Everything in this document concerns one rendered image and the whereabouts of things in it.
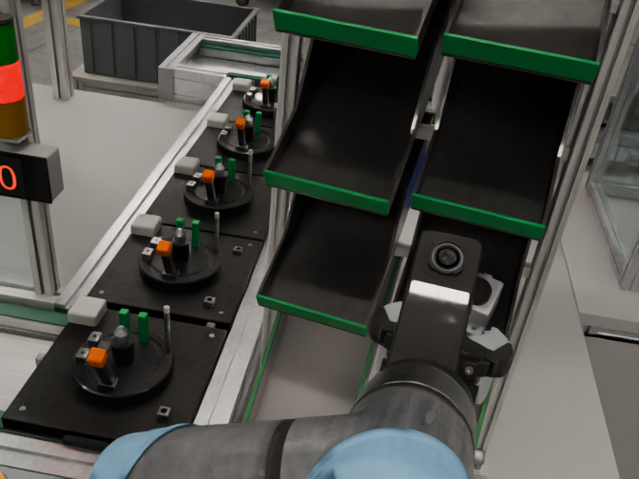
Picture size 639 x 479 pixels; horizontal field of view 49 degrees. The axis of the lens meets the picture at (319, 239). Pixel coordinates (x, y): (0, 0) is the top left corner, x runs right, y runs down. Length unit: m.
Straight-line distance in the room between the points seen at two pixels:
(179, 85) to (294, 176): 1.41
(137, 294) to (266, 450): 0.85
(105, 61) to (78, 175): 1.26
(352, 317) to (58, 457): 0.42
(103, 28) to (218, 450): 2.62
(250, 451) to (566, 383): 1.01
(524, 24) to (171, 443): 0.48
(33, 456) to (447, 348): 0.65
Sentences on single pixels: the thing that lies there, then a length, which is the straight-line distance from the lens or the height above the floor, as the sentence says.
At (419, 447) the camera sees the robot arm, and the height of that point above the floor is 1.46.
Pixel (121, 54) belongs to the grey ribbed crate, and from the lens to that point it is 2.92.
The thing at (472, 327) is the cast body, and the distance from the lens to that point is 0.78.
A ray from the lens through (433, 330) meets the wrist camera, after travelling 0.47.
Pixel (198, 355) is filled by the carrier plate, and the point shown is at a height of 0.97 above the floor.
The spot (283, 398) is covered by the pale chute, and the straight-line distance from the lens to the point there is 0.92.
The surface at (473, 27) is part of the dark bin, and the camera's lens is 0.67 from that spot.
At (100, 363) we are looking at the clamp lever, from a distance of 0.93.
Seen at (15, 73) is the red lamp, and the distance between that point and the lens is 0.99.
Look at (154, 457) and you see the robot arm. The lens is 0.38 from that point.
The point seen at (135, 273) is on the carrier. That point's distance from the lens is 1.22.
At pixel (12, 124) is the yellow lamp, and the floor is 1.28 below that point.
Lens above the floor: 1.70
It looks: 34 degrees down
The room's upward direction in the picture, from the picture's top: 7 degrees clockwise
